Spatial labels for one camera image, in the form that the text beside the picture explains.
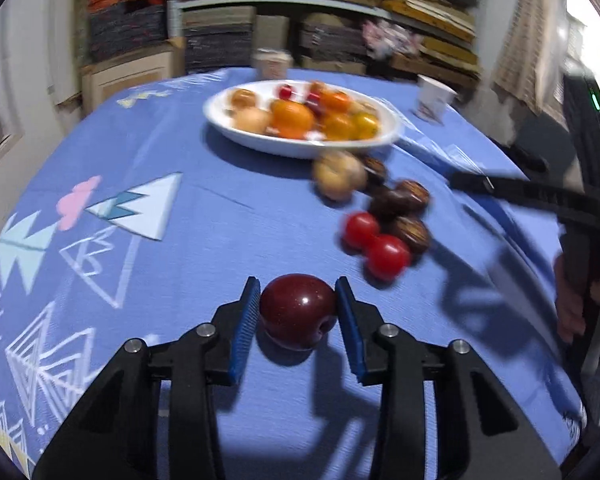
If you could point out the stack of grey boxes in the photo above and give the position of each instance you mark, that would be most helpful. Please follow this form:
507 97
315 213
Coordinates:
220 35

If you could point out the printed paper cup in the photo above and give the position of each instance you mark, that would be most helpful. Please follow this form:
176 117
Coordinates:
434 100

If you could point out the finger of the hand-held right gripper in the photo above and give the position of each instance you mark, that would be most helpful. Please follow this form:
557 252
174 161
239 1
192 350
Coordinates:
505 192
527 157

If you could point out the orange tomato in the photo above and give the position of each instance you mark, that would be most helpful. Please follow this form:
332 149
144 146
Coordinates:
337 126

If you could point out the stack of yellow flat boxes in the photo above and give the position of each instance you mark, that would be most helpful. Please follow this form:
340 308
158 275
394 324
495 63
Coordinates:
445 35

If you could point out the dark water chestnut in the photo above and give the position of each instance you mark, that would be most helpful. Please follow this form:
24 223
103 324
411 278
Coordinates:
410 232
386 205
414 194
375 169

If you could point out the smooth yellow passion fruit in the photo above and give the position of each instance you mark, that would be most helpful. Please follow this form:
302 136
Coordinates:
250 120

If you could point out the beverage can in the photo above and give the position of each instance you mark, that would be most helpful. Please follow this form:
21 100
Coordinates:
271 62

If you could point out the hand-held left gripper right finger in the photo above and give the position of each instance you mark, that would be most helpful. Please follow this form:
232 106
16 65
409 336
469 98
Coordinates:
352 330

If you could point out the stack of dark brown boxes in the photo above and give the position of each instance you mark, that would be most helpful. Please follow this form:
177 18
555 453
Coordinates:
330 40

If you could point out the person's right hand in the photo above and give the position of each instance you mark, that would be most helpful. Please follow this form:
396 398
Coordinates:
567 305

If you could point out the mandarin orange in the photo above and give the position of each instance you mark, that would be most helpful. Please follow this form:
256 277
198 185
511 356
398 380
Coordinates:
292 117
336 101

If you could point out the small pale passion fruit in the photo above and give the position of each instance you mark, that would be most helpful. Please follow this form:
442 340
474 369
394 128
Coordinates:
366 107

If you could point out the checkered beige curtain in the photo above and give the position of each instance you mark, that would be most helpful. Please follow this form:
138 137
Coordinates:
525 35

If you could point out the yellow tomato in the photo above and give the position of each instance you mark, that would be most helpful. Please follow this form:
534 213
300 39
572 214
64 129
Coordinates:
366 126

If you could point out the red tomato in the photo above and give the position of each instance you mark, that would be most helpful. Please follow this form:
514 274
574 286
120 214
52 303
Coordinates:
361 230
314 99
387 257
285 91

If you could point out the white oval plate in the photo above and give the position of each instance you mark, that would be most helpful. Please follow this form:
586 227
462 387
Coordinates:
260 141

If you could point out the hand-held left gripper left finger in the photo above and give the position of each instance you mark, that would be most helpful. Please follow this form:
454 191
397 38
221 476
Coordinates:
245 330

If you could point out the white metal shelf rack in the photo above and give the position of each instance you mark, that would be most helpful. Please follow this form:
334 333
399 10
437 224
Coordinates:
280 4

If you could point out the stack of dark blue boxes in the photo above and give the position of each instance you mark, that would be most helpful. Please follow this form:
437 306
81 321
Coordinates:
125 30

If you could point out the pink floral cloth bundle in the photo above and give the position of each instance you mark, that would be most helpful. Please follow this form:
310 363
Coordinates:
390 40

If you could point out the tan potato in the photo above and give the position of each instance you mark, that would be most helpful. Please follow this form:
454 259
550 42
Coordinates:
340 175

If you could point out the blue printed tablecloth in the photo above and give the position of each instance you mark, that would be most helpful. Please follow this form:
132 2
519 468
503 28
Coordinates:
205 240

